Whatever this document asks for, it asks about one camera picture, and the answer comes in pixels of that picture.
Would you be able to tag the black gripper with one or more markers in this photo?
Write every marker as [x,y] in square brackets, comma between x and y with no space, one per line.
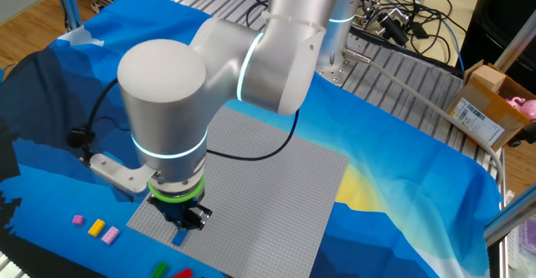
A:
[180,212]

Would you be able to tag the long blue Lego brick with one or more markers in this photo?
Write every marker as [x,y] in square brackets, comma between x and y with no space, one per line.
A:
[179,238]

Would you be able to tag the green Lego brick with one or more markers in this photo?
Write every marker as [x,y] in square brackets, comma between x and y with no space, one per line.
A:
[159,270]

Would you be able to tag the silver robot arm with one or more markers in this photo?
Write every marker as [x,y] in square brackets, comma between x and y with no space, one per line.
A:
[163,102]

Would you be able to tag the red Lego brick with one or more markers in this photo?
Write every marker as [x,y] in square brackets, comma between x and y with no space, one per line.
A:
[183,274]

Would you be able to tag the light pink Lego brick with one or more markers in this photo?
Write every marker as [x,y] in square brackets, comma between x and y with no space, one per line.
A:
[110,235]

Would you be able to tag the yellow Lego brick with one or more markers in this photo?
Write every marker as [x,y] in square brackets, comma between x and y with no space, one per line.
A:
[96,228]

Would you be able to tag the grey Lego baseplate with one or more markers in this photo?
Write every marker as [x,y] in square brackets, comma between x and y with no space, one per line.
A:
[272,211]

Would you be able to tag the small magenta Lego brick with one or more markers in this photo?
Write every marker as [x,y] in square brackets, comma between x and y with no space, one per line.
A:
[78,220]

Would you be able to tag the blue mountain print tablecloth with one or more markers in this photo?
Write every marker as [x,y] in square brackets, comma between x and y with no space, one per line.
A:
[398,165]

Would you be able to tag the large open cardboard box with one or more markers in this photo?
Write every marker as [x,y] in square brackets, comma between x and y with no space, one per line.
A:
[494,102]

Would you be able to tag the small tan cardboard box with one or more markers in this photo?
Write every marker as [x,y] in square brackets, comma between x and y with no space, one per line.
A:
[488,77]

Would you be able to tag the clear plastic storage box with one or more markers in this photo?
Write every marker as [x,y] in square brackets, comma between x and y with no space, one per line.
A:
[525,244]

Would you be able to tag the black caster wheel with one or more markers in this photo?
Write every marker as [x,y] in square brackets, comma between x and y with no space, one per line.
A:
[525,137]

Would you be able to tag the pink plastic toy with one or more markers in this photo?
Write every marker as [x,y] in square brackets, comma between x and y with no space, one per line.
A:
[528,109]

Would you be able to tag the black cabinet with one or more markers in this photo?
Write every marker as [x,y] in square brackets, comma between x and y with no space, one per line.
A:
[502,10]

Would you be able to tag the silver camera mount bracket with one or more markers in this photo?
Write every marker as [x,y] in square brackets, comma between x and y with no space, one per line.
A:
[121,173]

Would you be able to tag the blue and silver post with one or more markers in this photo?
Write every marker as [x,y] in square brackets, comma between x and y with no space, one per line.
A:
[67,1]

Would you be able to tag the silver aluminium frame bar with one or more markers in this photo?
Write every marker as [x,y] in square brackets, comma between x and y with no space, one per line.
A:
[519,39]
[511,215]

